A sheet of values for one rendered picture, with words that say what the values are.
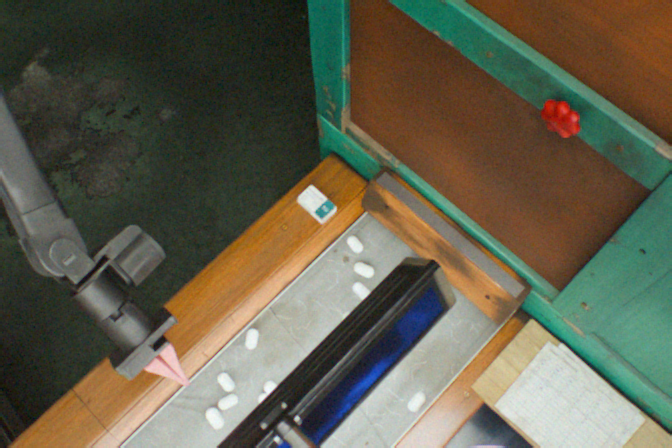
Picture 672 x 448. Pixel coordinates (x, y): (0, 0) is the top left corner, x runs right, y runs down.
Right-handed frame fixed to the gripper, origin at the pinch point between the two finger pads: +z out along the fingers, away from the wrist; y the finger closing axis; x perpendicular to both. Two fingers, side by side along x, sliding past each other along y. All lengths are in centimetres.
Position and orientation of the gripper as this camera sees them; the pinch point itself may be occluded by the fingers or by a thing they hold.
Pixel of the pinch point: (183, 380)
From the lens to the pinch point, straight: 97.9
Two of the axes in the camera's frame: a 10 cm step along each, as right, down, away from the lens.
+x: -4.3, -1.0, 9.0
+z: 5.8, 7.3, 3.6
